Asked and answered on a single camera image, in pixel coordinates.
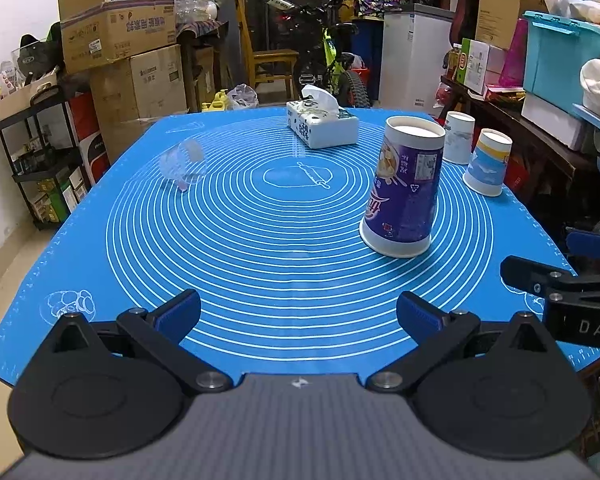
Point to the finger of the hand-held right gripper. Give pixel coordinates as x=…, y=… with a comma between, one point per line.
x=592, y=245
x=525, y=272

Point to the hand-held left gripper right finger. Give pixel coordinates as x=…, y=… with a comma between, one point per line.
x=417, y=315

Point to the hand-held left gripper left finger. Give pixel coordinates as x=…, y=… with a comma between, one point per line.
x=180, y=312

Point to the white blue yellow paper cup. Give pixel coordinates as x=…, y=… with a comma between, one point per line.
x=487, y=165

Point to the tall purple paper cup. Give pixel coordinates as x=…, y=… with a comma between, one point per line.
x=405, y=200

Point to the clear plastic cup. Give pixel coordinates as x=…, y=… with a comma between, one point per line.
x=180, y=166

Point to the small white paper cup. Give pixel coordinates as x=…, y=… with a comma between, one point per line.
x=459, y=140

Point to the dark wooden side table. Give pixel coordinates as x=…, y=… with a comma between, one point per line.
x=530, y=160

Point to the blue silicone baking mat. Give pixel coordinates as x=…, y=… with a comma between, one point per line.
x=280, y=240

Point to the white flat box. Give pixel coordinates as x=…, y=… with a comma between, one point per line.
x=550, y=117

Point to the teal plastic storage bin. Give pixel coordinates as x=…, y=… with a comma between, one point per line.
x=555, y=60

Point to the red white appliance box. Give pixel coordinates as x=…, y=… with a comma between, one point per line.
x=87, y=140

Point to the black shelf cart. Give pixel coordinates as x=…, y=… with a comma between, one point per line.
x=45, y=160

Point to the pink plastic container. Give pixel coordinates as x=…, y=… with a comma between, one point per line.
x=512, y=57

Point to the white patterned tissue box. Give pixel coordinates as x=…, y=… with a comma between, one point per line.
x=325, y=127

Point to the green white carton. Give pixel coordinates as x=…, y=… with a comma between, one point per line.
x=472, y=67

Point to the yellow toy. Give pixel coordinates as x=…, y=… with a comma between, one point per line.
x=215, y=102

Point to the yellow oil bottle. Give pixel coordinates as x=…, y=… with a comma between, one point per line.
x=454, y=62

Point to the clear plastic bag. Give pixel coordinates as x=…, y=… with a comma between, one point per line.
x=242, y=96

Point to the large brown cardboard box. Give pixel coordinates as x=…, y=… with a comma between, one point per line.
x=140, y=90

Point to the white chest freezer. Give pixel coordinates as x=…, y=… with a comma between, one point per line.
x=412, y=60

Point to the tall brown cardboard box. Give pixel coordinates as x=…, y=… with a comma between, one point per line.
x=500, y=5

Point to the wooden chair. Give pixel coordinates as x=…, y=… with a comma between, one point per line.
x=270, y=60

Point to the black green bicycle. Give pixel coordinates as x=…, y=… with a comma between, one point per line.
x=330, y=55

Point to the open cardboard box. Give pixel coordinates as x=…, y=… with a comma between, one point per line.
x=115, y=30

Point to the black cap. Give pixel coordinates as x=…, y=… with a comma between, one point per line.
x=35, y=57

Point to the clear plastic bottles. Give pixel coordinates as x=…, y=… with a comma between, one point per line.
x=195, y=7

